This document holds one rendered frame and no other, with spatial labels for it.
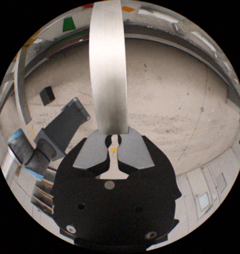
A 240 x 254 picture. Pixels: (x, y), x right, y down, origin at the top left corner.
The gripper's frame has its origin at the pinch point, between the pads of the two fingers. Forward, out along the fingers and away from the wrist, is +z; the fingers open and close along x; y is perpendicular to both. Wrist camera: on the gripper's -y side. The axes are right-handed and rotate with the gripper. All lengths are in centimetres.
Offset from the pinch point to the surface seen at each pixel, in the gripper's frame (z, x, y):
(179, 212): -41, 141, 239
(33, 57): 12.1, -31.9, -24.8
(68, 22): 5.5, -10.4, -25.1
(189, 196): -6, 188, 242
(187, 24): 4.4, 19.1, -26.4
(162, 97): 83, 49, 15
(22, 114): 0.4, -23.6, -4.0
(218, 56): 8, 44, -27
